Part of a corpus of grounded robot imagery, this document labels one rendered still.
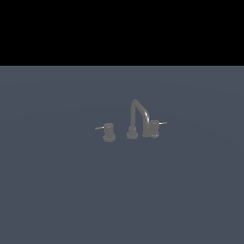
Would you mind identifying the grey curved faucet spout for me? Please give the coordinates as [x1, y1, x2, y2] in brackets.
[126, 98, 152, 140]

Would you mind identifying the grey faucet handle valve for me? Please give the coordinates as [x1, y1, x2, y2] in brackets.
[148, 119, 169, 139]
[94, 122, 116, 143]

